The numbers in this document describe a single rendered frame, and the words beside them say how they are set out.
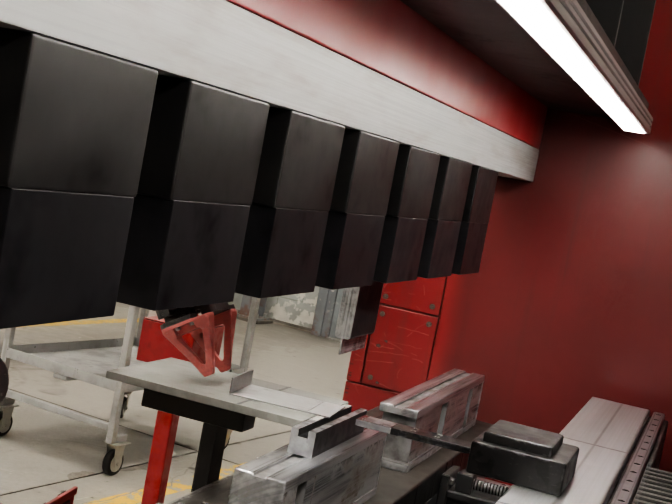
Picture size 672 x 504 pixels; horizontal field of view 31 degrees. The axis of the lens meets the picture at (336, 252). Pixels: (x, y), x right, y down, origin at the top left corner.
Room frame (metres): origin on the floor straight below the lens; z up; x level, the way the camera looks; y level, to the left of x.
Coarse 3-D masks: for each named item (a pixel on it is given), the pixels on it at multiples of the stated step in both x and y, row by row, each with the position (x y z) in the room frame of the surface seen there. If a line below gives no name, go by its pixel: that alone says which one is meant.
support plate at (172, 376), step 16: (128, 368) 1.51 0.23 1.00; (144, 368) 1.53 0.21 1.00; (160, 368) 1.55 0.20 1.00; (176, 368) 1.57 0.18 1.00; (192, 368) 1.59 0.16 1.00; (144, 384) 1.46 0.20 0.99; (160, 384) 1.45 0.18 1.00; (176, 384) 1.47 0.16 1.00; (192, 384) 1.48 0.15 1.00; (208, 384) 1.50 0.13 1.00; (224, 384) 1.52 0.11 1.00; (256, 384) 1.56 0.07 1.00; (272, 384) 1.58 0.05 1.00; (192, 400) 1.44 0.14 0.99; (208, 400) 1.43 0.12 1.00; (224, 400) 1.43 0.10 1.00; (240, 400) 1.44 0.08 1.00; (320, 400) 1.54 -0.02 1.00; (336, 400) 1.56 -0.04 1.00; (256, 416) 1.41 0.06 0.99; (272, 416) 1.40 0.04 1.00; (288, 416) 1.40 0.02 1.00; (304, 416) 1.42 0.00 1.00
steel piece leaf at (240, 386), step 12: (252, 372) 1.54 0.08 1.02; (240, 384) 1.50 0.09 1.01; (240, 396) 1.46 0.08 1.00; (252, 396) 1.47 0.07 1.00; (264, 396) 1.48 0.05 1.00; (276, 396) 1.50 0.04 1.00; (288, 396) 1.51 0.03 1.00; (300, 396) 1.53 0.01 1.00; (288, 408) 1.45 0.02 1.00; (300, 408) 1.45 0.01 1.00; (312, 408) 1.47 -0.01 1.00
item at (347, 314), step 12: (348, 288) 1.43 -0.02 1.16; (360, 288) 1.43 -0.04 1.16; (372, 288) 1.47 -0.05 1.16; (348, 300) 1.43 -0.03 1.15; (360, 300) 1.43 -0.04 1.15; (372, 300) 1.48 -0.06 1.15; (348, 312) 1.42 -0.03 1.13; (360, 312) 1.44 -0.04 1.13; (372, 312) 1.49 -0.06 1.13; (348, 324) 1.42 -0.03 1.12; (360, 324) 1.45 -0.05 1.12; (372, 324) 1.50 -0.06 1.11; (336, 336) 1.43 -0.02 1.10; (348, 336) 1.42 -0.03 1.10; (360, 336) 1.49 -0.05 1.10; (348, 348) 1.45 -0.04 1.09; (360, 348) 1.50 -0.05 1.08
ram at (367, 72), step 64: (0, 0) 0.62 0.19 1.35; (64, 0) 0.67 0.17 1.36; (128, 0) 0.74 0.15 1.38; (192, 0) 0.82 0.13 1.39; (256, 0) 0.92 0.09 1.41; (320, 0) 1.05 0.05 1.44; (384, 0) 1.22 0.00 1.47; (192, 64) 0.84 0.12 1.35; (256, 64) 0.94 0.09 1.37; (320, 64) 1.08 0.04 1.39; (384, 64) 1.26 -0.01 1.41; (448, 64) 1.51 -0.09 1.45; (384, 128) 1.30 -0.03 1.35; (448, 128) 1.57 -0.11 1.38; (512, 128) 1.98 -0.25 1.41
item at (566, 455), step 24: (384, 432) 1.43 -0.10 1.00; (408, 432) 1.42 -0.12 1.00; (432, 432) 1.44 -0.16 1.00; (504, 432) 1.37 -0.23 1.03; (528, 432) 1.40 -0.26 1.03; (552, 432) 1.43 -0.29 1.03; (480, 456) 1.35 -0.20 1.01; (504, 456) 1.34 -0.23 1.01; (528, 456) 1.33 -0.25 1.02; (552, 456) 1.35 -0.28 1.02; (576, 456) 1.41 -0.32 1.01; (504, 480) 1.34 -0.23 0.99; (528, 480) 1.33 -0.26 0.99; (552, 480) 1.32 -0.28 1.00
